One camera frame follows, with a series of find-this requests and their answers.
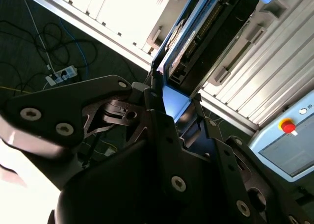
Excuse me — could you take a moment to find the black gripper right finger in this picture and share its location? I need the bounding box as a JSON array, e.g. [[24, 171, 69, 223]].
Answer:
[[176, 95, 314, 224]]

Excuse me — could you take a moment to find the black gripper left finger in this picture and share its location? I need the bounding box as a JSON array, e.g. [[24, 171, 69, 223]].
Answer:
[[0, 74, 197, 195]]

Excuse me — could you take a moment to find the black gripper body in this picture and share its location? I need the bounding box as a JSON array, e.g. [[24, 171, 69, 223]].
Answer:
[[48, 145, 236, 224]]

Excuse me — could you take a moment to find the hard disk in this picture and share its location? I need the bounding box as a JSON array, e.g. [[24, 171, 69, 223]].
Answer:
[[150, 0, 279, 124]]

